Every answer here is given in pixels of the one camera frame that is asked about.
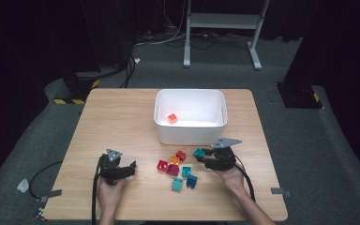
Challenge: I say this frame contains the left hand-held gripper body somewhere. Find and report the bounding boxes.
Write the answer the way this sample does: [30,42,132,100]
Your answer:
[97,147,124,185]

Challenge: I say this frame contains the black striped stand base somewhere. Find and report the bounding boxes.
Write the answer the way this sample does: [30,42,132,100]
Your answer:
[53,70,101,106]
[276,82,324,110]

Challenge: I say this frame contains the white metal stand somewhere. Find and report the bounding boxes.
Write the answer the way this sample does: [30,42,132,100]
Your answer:
[183,0,271,71]

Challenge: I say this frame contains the mint green toy block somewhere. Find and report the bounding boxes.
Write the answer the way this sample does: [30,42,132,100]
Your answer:
[171,177,184,193]

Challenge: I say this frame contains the thin black floor cable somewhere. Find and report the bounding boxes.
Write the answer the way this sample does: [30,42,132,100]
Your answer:
[28,160,64,201]

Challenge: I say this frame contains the blue toy block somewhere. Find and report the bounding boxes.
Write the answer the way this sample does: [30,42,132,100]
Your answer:
[186,174,199,189]

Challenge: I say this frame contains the hand-held gripper black cable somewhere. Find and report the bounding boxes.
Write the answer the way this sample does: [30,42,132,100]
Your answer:
[233,154,257,203]
[91,156,103,225]

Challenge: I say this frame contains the grey tape strip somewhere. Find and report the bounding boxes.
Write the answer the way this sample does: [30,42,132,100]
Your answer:
[270,187,293,198]
[39,188,63,203]

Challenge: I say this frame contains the magenta toy block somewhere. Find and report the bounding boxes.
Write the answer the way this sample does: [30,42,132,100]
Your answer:
[166,164,180,177]

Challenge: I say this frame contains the left hand-held gripper black cable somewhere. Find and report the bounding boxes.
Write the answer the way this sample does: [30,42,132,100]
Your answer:
[91,156,103,225]

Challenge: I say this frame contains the crumpled clear plastic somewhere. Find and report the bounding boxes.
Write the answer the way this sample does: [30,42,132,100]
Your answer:
[16,178,30,193]

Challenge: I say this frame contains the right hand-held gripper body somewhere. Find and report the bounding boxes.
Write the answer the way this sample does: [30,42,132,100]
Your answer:
[210,136,243,173]

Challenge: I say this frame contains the right hand-held gripper black cable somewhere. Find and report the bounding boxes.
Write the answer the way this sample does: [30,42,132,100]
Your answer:
[233,154,257,203]

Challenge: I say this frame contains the person's right hand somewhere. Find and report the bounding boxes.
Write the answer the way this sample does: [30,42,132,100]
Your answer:
[214,167,248,196]

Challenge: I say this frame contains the white plastic bin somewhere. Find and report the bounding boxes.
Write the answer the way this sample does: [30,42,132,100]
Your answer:
[153,88,229,146]

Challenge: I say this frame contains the dark curtain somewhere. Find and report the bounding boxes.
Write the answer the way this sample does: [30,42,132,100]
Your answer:
[0,0,129,184]
[282,0,360,182]

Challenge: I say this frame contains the black cables under stand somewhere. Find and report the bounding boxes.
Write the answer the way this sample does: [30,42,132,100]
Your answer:
[163,31,251,51]

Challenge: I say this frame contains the person's left hand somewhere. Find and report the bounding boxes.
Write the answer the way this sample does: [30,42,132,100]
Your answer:
[96,177,128,217]

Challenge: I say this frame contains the colourful puzzle cube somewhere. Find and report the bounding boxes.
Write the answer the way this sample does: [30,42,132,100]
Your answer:
[33,207,48,222]

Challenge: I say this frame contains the white floor cable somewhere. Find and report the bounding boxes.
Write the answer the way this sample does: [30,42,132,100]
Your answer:
[133,0,188,47]

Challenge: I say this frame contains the black floor cable bundle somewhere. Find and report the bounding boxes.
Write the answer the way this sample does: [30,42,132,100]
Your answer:
[118,54,137,89]

